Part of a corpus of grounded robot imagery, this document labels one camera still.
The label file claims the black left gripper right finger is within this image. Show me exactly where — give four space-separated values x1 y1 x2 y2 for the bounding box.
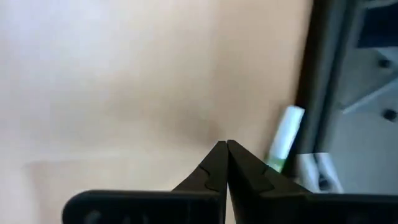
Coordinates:
227 139 312 224

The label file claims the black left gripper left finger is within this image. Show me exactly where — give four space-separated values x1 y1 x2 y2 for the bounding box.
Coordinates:
172 140 229 224

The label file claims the green white thin marker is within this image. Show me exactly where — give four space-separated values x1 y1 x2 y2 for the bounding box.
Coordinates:
264 105 306 174

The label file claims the black aluminium table frame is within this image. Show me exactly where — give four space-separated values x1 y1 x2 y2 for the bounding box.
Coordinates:
281 0 368 179

